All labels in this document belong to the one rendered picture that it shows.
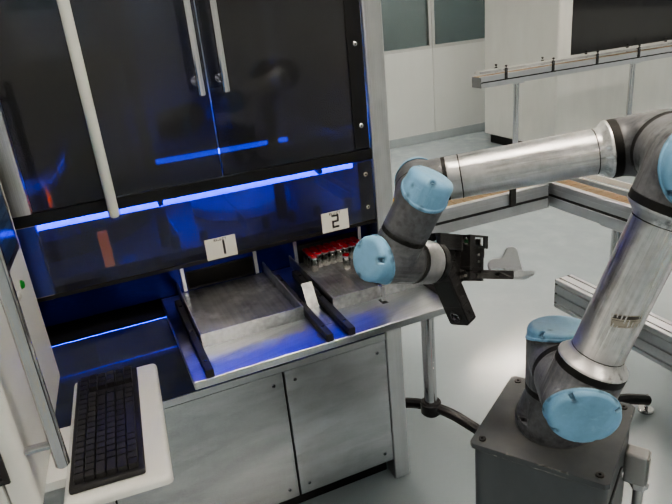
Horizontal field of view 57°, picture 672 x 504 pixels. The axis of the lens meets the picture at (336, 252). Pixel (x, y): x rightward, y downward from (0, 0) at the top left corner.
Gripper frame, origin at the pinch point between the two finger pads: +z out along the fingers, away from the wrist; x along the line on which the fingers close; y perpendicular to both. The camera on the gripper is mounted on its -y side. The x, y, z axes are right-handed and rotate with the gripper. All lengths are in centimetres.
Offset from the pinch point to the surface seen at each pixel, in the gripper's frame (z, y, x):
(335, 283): 11, -2, 62
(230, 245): -14, 8, 77
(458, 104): 464, 205, 383
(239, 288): -8, -4, 82
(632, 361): 181, -35, 56
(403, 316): 10.6, -9.9, 35.3
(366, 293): 9.4, -4.5, 47.4
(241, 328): -21, -13, 59
